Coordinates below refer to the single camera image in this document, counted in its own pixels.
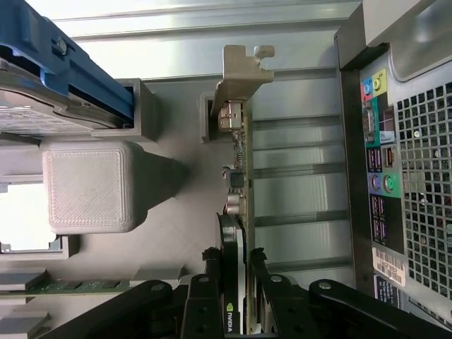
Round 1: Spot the silver hard disk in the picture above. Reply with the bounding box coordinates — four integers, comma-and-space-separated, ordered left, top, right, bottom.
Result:
0, 58, 126, 137

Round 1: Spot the grey plastic parts rack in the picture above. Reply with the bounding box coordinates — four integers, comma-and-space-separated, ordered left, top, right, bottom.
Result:
0, 78, 257, 339

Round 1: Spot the silver CPU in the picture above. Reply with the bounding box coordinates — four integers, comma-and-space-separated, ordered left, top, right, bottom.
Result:
0, 182, 54, 252

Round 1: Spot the open black PC case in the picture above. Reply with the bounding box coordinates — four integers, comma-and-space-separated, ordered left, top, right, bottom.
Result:
333, 0, 452, 319

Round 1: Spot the blue disk caddy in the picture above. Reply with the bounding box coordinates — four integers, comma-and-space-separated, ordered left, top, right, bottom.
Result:
0, 0, 137, 130

